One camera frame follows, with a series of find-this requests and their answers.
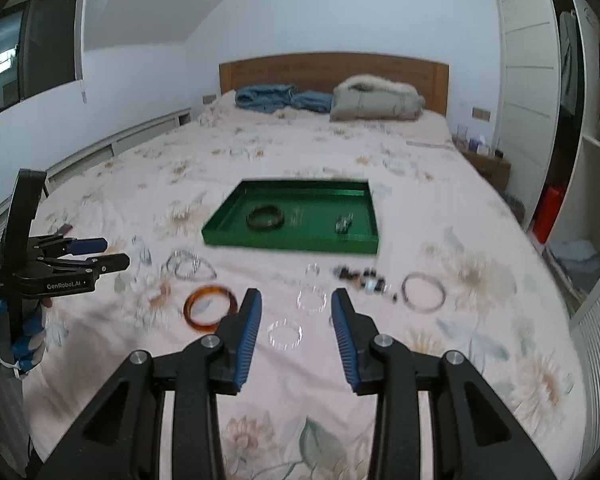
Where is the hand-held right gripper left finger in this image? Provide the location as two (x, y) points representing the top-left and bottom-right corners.
(27, 288), (262, 480)

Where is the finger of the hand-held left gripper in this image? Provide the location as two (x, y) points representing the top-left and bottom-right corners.
(42, 253), (131, 281)
(30, 234), (109, 257)

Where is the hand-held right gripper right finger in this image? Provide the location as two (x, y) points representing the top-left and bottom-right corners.
(331, 288), (561, 480)

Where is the clear bangle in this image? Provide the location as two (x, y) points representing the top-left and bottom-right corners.
(296, 287), (328, 313)
(267, 319), (303, 351)

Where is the amber bangle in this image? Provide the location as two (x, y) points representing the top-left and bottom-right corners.
(183, 285), (239, 333)

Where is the dark bead charm bracelet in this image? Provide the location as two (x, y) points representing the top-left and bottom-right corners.
(332, 265), (398, 303)

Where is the silver bangle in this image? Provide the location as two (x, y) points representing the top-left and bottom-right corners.
(401, 272), (447, 313)

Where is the silver chain bracelet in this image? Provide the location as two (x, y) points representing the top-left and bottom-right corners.
(165, 249), (218, 283)

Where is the green tray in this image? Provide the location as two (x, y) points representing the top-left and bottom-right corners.
(201, 178), (381, 256)

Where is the person's left hand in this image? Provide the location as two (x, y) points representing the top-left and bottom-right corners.
(0, 294), (48, 376)

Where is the dark green bangle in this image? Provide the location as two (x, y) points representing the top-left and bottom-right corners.
(246, 205), (286, 232)

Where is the bed with floral duvet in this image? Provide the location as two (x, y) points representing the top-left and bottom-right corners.
(27, 92), (588, 480)

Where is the window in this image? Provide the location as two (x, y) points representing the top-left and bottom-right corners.
(0, 0), (88, 126)

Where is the wooden nightstand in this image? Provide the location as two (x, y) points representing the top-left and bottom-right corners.
(460, 146), (512, 193)

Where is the blue folded blanket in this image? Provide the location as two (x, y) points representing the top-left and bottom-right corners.
(234, 84), (335, 114)

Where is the grey fur-trimmed jacket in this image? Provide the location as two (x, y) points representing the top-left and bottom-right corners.
(329, 75), (426, 122)

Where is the red fire extinguisher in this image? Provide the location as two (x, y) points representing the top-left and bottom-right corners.
(532, 184), (567, 245)

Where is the pale cloth pile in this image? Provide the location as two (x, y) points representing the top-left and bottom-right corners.
(547, 239), (600, 291)

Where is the wooden headboard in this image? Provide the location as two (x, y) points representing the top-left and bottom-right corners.
(218, 52), (450, 117)

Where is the white wardrobe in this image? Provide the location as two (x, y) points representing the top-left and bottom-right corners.
(487, 0), (600, 311)

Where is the grey hanging garment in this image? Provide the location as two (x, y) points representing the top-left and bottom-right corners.
(559, 9), (581, 111)

